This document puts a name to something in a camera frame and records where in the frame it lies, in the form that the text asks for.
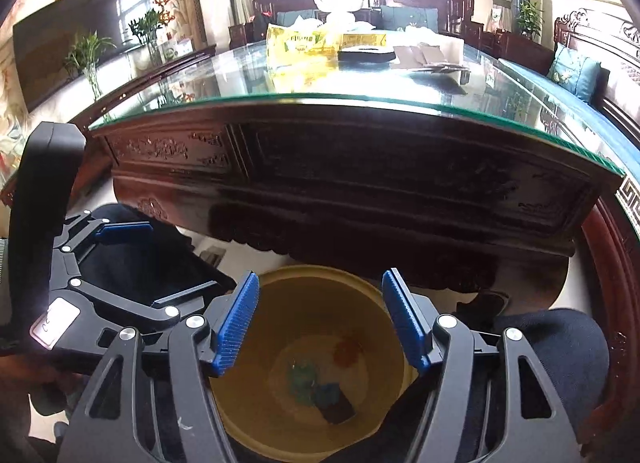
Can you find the person's right leg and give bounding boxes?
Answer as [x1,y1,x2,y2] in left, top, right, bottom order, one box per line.
[450,308,612,463]

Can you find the yellow plastic bag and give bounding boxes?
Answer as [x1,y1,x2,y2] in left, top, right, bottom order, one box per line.
[265,23,342,70]

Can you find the green wrapper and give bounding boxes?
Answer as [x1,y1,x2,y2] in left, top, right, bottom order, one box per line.
[286,360,314,394]

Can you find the carved wooden side sofa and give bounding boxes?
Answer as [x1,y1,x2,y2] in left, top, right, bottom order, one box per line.
[497,8,640,145]

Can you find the teal embroidered cushion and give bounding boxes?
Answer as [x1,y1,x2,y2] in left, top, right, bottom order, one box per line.
[547,43,604,104]
[380,6,441,34]
[276,10,321,27]

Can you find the yellow box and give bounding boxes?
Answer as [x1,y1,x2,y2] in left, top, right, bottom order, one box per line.
[340,30,389,50]

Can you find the flat screen television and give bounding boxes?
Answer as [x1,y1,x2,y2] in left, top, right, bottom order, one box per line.
[12,0,151,112]

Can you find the carved wooden glass-top table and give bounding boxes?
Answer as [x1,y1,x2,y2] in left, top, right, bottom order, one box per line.
[87,30,628,290]

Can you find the black tissue box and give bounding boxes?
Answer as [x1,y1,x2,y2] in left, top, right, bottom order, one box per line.
[337,46,396,63]

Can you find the wooden television cabinet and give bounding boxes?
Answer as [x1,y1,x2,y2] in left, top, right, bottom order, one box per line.
[97,43,219,90]

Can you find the bamboo plant in glass vase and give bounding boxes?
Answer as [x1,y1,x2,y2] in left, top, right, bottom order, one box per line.
[127,8,167,67]
[62,32,117,100]

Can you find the blue wrapper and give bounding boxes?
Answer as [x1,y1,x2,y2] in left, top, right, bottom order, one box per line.
[312,383,342,407]

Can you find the yellow plastic bin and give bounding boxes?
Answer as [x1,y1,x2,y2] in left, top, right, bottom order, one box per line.
[207,264,422,460]

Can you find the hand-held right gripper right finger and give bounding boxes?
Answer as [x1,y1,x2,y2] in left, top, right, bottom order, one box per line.
[381,268,586,463]

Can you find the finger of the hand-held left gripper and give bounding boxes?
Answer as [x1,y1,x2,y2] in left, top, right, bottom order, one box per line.
[65,275,223,330]
[52,212,154,285]

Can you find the dark wrapper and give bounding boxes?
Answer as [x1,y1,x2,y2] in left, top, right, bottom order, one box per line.
[320,398,357,425]

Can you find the green potted plant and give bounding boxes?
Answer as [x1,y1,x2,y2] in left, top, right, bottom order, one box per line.
[515,0,545,39]

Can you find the red wrapper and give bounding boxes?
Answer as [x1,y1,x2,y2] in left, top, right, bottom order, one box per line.
[332,330,364,367]

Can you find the grey paper packets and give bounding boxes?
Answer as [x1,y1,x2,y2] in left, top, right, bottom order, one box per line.
[392,43,467,74]

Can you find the reddish wooden chair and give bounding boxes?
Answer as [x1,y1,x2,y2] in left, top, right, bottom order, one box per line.
[580,200,640,449]

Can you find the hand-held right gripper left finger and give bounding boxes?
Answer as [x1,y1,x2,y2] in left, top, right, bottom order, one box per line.
[55,270,261,463]

